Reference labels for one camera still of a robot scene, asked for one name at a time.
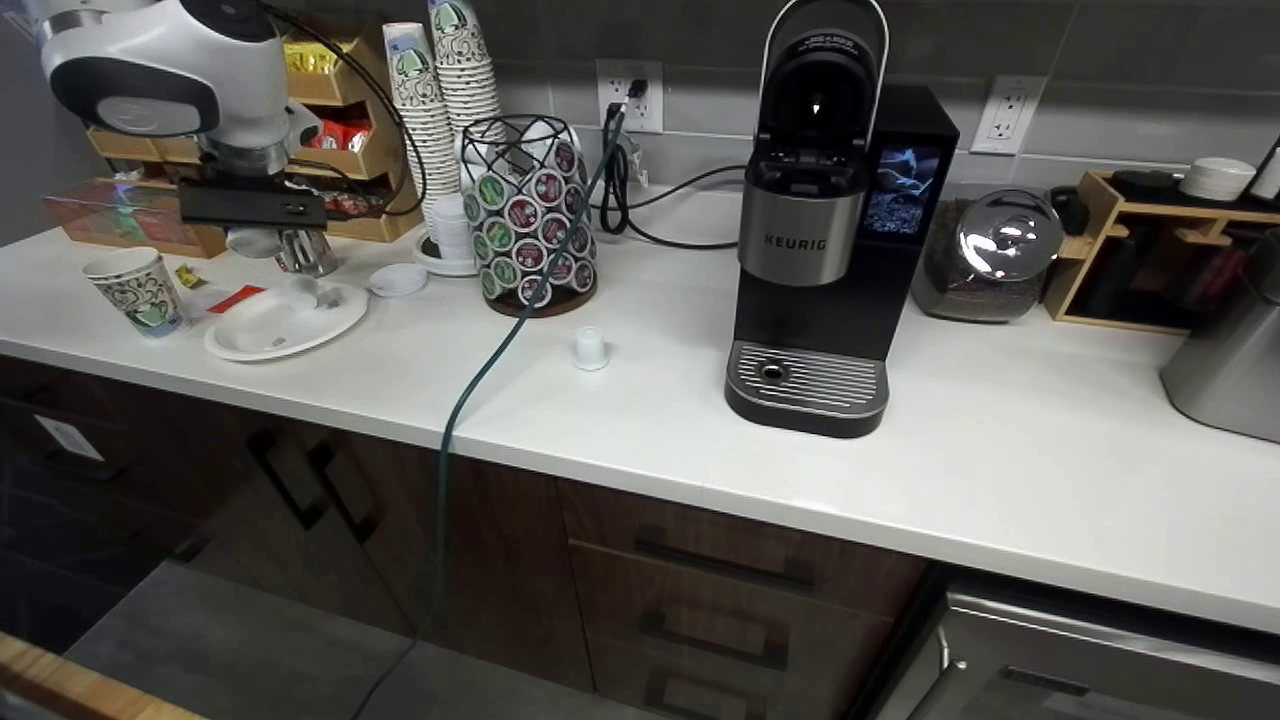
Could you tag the bright yellow packets pile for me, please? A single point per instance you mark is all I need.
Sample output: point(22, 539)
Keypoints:
point(308, 63)

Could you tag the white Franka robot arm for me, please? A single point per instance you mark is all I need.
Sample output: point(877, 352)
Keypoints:
point(173, 65)

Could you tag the black Keurig coffee machine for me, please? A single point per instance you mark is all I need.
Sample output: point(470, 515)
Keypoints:
point(814, 254)

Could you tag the red packets pile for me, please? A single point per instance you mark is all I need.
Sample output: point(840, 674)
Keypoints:
point(343, 128)

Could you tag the small white creamer cup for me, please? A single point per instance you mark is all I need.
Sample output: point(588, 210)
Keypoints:
point(304, 290)

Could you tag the small white pod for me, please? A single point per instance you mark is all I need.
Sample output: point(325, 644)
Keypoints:
point(588, 348)

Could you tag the steel dishwasher front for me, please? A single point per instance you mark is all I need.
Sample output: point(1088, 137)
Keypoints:
point(1093, 652)

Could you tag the white round container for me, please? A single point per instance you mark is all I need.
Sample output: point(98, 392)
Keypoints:
point(1218, 177)

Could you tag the stainless steel stirrer cup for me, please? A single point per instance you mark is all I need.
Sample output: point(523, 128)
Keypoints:
point(308, 254)

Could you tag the white wall outlet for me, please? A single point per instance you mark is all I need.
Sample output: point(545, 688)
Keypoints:
point(1005, 118)
point(628, 99)

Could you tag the snack box tray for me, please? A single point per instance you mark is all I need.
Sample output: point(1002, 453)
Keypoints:
point(106, 221)

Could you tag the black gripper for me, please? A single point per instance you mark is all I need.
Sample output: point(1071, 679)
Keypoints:
point(252, 204)

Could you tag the wooden bar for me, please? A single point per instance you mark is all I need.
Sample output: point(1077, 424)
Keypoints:
point(80, 681)

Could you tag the red packet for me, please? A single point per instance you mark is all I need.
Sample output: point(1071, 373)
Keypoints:
point(236, 297)

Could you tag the dark wooden cabinet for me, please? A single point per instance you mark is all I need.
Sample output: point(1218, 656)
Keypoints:
point(505, 562)

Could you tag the wooden rack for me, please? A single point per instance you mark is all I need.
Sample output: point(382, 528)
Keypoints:
point(1093, 254)

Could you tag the steel appliance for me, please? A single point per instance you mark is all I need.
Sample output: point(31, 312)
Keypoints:
point(1234, 361)

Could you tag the white round plate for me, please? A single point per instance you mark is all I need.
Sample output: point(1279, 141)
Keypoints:
point(284, 326)

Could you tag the stack of white lids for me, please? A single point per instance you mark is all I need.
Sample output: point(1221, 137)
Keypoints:
point(451, 225)

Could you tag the wooden shelf organizer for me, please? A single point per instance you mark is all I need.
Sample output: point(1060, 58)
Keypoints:
point(354, 146)

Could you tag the yellow candy wrapper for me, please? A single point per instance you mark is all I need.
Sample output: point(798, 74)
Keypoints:
point(189, 278)

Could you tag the stack of paper cups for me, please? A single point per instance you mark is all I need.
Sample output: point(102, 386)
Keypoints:
point(466, 65)
point(422, 122)

